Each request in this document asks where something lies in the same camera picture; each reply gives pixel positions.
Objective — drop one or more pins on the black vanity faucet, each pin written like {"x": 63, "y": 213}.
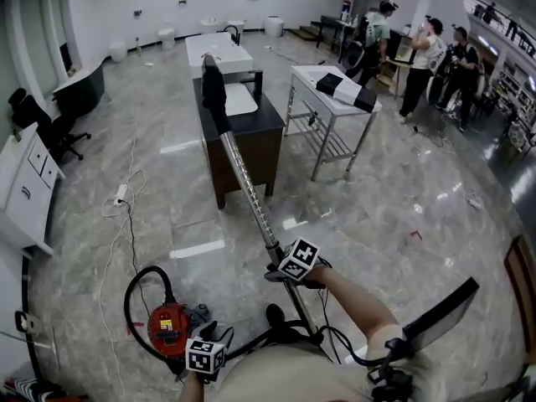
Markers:
{"x": 254, "y": 78}

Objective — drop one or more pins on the metal frame washstand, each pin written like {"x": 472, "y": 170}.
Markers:
{"x": 326, "y": 136}

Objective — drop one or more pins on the person's right forearm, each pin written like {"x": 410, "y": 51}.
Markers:
{"x": 356, "y": 304}

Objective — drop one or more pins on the metal wall bracket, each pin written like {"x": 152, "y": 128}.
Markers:
{"x": 31, "y": 325}

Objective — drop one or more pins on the black flat panel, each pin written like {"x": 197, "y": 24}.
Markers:
{"x": 439, "y": 312}

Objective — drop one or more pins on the black office chair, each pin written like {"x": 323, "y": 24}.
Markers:
{"x": 46, "y": 124}

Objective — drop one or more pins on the black and white box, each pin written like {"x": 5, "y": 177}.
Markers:
{"x": 345, "y": 90}

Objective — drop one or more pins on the person's beige shirt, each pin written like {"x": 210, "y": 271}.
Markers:
{"x": 285, "y": 375}

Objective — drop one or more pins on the wooden door panel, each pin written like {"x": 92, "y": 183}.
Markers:
{"x": 523, "y": 283}

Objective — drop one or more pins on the person's black shoe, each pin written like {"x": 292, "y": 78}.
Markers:
{"x": 274, "y": 314}

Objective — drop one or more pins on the red vacuum cleaner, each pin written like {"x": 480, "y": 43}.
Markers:
{"x": 169, "y": 323}

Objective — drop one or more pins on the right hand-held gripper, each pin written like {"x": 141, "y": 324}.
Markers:
{"x": 299, "y": 260}

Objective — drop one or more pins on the white power strip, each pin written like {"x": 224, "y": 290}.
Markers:
{"x": 121, "y": 193}
{"x": 474, "y": 202}

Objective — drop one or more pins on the white vanity sink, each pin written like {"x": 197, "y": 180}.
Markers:
{"x": 240, "y": 98}

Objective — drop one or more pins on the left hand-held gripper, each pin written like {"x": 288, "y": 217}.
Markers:
{"x": 205, "y": 358}

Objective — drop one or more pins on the silver vacuum wand black head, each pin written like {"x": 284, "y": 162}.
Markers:
{"x": 247, "y": 182}

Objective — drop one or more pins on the black table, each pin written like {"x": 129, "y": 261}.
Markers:
{"x": 331, "y": 25}

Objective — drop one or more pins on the striped cloth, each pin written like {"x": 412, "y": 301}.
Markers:
{"x": 29, "y": 390}

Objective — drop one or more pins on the dark wooden vanity cabinet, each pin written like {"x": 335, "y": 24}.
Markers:
{"x": 251, "y": 145}

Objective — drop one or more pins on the storage shelving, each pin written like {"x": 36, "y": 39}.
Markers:
{"x": 513, "y": 90}

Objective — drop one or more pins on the black clamp mount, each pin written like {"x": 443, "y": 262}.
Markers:
{"x": 393, "y": 379}

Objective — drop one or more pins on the black bathtub faucet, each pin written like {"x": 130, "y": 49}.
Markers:
{"x": 234, "y": 32}

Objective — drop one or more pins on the white drawer cabinet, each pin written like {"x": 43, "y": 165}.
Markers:
{"x": 25, "y": 191}

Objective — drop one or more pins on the person's left forearm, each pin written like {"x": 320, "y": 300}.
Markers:
{"x": 192, "y": 390}

